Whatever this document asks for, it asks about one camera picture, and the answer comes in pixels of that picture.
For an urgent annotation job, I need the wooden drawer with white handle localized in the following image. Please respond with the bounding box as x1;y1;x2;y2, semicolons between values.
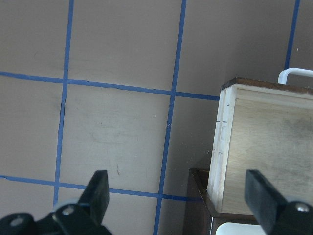
207;68;313;215

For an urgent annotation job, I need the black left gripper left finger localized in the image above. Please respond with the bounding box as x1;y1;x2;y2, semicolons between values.
77;170;110;225

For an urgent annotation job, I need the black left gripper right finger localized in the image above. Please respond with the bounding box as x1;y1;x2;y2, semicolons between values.
245;169;287;235

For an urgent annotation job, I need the white plastic tray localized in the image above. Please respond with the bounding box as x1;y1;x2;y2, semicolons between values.
215;222;266;235

